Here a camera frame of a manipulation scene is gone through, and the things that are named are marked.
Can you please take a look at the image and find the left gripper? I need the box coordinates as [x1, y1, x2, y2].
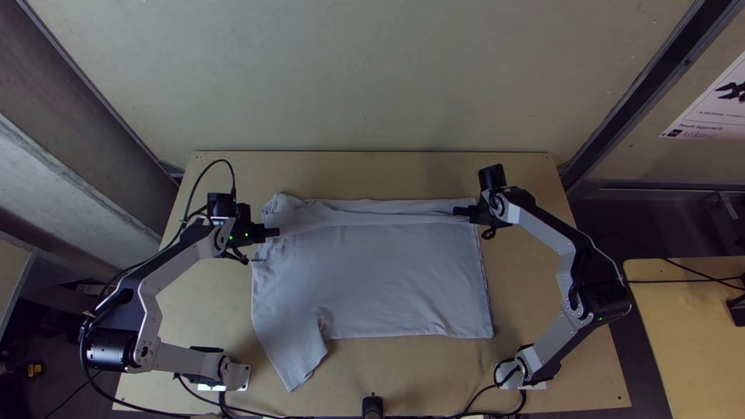
[232, 202, 282, 247]

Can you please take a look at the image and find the light grey t-shirt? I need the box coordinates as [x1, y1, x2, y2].
[250, 192, 496, 394]

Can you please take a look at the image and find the pale wooden side table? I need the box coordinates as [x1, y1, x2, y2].
[622, 255, 745, 419]

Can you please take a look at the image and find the white printed poster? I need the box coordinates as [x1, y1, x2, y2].
[658, 50, 745, 142]

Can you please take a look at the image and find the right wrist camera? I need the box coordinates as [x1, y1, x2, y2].
[476, 164, 508, 192]

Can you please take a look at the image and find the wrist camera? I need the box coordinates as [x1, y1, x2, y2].
[476, 164, 508, 192]
[206, 192, 237, 222]

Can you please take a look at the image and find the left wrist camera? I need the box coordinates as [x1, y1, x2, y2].
[206, 192, 237, 222]

